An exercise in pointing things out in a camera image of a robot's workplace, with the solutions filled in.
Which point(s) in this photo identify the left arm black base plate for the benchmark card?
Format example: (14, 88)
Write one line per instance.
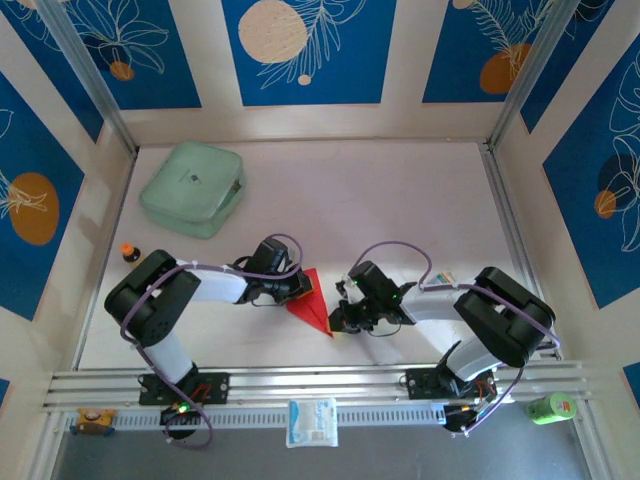
(220, 387)

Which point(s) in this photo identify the white blue tissue pack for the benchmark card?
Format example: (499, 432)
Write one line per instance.
(310, 422)

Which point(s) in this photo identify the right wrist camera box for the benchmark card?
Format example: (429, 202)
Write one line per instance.
(350, 295)

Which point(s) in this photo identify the orange blue toy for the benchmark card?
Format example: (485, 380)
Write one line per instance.
(92, 420)

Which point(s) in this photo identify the aluminium frame post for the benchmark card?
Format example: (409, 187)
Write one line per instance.
(95, 85)
(530, 70)

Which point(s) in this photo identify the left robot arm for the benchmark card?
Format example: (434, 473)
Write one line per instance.
(145, 300)

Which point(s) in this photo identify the mint green zip pouch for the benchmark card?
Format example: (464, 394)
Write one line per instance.
(190, 185)

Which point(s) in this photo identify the small bottle orange cap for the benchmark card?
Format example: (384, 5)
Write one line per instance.
(130, 252)

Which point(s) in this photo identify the aluminium mounting rail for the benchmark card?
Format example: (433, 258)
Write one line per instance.
(320, 382)

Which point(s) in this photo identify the green can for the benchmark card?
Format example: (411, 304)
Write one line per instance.
(547, 410)

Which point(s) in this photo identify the white green snack packet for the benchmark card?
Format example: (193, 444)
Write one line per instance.
(444, 278)

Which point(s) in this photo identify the red paper sheet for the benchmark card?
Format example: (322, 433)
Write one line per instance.
(310, 311)

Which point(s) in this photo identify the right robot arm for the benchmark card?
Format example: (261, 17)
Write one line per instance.
(505, 320)

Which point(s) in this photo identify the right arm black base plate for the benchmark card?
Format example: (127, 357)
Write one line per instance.
(420, 382)

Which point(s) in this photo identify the aluminium side rail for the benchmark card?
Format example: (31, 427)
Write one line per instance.
(501, 190)

